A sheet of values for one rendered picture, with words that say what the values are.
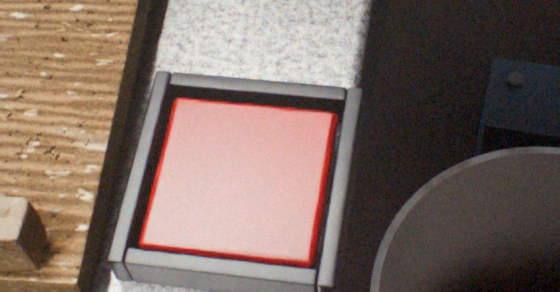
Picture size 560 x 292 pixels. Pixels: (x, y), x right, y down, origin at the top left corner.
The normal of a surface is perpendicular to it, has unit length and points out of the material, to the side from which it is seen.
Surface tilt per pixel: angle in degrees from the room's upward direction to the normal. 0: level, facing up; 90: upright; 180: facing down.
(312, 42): 0
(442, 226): 87
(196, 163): 0
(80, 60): 0
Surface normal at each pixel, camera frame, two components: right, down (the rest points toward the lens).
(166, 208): -0.10, -0.51
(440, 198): 0.52, 0.67
